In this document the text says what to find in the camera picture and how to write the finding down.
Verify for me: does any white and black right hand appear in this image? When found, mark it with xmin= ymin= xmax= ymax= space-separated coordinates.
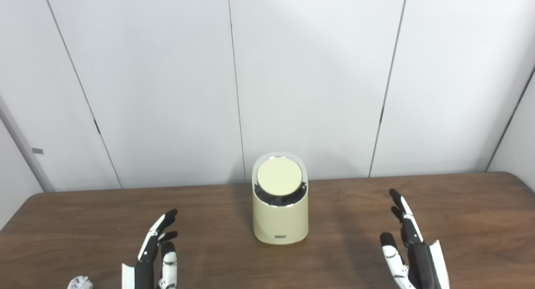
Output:
xmin=380 ymin=188 xmax=451 ymax=289

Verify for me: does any gray wall post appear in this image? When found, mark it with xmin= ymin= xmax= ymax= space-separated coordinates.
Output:
xmin=0 ymin=95 xmax=56 ymax=193

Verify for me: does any black bin liner bag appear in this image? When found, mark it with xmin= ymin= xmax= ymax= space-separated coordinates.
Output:
xmin=254 ymin=182 xmax=307 ymax=207

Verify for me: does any white paper ball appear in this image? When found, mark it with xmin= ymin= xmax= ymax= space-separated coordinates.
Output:
xmin=67 ymin=276 xmax=93 ymax=289

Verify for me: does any white and black left hand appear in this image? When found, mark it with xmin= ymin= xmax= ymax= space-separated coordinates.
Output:
xmin=122 ymin=209 xmax=178 ymax=289

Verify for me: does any cream-colored bin body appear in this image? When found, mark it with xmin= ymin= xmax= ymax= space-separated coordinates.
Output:
xmin=252 ymin=152 xmax=309 ymax=245

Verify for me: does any cream-colored round bin lid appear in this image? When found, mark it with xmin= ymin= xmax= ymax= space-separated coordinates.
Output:
xmin=256 ymin=157 xmax=303 ymax=196

